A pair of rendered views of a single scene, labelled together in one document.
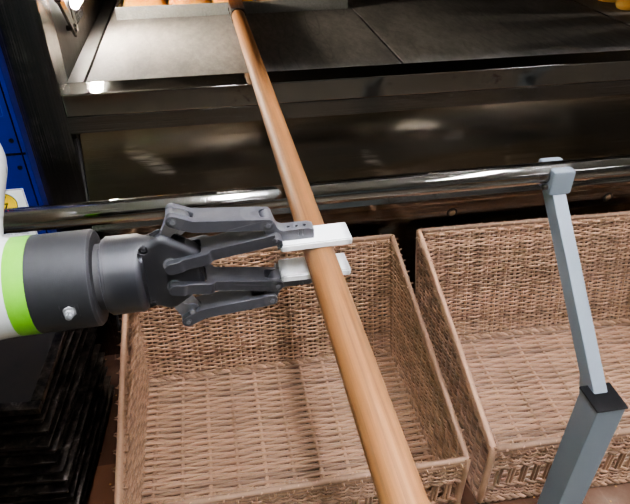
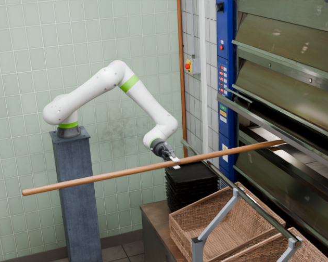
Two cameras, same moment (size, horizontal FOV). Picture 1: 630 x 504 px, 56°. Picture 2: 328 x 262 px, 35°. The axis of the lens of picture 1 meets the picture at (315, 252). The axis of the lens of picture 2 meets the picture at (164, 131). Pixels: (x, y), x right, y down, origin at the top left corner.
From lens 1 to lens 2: 2.58 m
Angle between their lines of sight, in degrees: 72
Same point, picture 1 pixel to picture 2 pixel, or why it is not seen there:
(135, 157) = (248, 154)
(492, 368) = not seen: outside the picture
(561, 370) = not seen: outside the picture
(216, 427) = (216, 237)
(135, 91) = (248, 135)
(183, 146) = (256, 157)
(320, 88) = (276, 157)
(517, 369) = not seen: outside the picture
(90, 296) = (153, 148)
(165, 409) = (219, 227)
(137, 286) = (157, 150)
